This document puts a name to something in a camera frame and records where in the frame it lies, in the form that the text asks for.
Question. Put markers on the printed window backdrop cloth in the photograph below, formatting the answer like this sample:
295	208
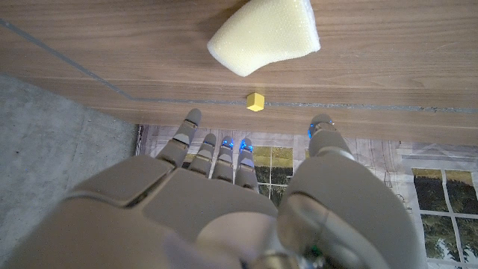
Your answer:
373	160

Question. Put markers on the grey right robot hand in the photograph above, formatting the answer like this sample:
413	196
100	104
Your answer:
209	220

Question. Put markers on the pale yellow sponge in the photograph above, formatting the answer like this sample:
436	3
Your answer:
265	37

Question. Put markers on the small yellow block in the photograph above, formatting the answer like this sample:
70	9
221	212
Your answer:
255	102

